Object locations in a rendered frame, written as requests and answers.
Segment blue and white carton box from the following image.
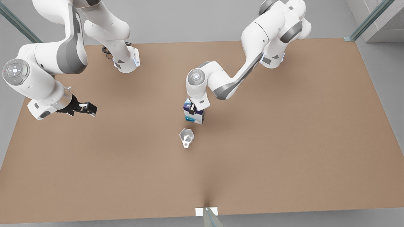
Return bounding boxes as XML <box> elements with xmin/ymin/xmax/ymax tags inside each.
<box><xmin>183</xmin><ymin>98</ymin><xmax>206</xmax><ymax>125</ymax></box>

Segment white faceted cup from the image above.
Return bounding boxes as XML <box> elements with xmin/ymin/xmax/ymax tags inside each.
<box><xmin>179</xmin><ymin>128</ymin><xmax>195</xmax><ymax>149</ymax></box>

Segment black cable loop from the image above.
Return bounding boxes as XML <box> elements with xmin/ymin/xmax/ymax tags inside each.
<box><xmin>101</xmin><ymin>42</ymin><xmax>133</xmax><ymax>60</ymax></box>

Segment silver frame post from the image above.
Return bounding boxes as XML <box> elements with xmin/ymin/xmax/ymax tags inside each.
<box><xmin>0</xmin><ymin>2</ymin><xmax>43</xmax><ymax>44</ymax></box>
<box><xmin>195</xmin><ymin>207</ymin><xmax>223</xmax><ymax>227</ymax></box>
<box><xmin>344</xmin><ymin>0</ymin><xmax>395</xmax><ymax>42</ymax></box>

